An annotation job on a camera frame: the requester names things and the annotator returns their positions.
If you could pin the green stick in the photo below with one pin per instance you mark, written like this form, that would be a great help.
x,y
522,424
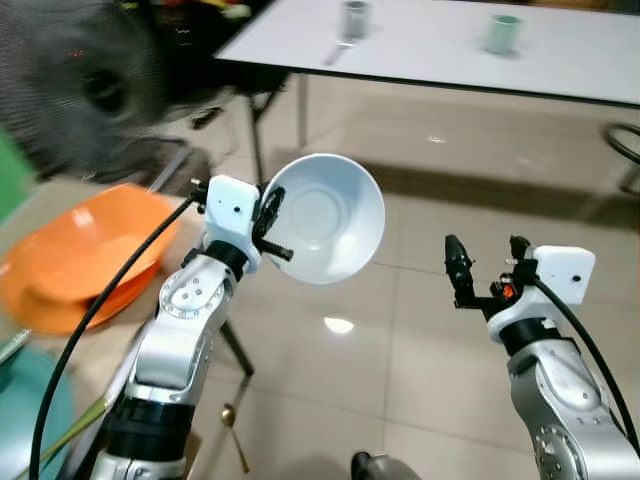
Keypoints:
x,y
75,428

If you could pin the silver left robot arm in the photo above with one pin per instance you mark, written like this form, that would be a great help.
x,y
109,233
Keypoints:
x,y
185,330

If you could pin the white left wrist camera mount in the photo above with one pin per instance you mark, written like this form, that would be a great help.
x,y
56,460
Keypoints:
x,y
230,215

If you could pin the silver spoon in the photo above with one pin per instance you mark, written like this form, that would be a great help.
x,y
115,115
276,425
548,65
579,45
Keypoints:
x,y
335,54

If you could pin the black floor fan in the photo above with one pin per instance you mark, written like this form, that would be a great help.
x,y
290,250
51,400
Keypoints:
x,y
70,80

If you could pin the gold spoon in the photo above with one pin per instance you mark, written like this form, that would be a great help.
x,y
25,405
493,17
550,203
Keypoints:
x,y
229,413

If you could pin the orange plastic basin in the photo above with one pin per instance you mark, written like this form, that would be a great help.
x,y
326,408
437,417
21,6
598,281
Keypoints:
x,y
80,255

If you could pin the white folding table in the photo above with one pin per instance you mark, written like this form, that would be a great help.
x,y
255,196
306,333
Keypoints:
x,y
430,50

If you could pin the black stand leg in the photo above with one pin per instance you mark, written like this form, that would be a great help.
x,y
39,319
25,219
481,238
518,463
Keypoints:
x,y
238,350

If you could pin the black chair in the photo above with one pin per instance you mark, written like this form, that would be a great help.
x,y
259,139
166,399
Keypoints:
x,y
622,145

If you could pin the pale green cup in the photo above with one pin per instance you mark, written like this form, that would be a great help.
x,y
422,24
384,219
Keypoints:
x,y
503,35

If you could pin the metal cup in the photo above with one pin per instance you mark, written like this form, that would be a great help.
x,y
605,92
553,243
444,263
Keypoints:
x,y
355,20

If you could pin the grey robot foot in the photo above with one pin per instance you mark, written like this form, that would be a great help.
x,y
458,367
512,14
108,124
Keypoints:
x,y
372,468

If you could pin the teal plastic container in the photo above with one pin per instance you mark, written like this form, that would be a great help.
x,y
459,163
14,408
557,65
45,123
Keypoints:
x,y
30,410

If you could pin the white bowl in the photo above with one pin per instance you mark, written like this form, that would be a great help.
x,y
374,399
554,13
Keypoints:
x,y
330,220

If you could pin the green board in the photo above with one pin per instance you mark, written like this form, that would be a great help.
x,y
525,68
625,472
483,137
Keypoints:
x,y
12,175

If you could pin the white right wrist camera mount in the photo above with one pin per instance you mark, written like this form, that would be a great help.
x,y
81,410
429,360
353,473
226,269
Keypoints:
x,y
562,278

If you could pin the brown cardboard box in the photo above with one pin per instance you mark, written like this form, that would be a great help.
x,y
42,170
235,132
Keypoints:
x,y
193,452

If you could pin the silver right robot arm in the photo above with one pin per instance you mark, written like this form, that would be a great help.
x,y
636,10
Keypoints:
x,y
565,400

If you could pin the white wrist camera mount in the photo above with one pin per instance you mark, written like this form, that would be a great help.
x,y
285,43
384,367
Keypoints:
x,y
230,215
562,278

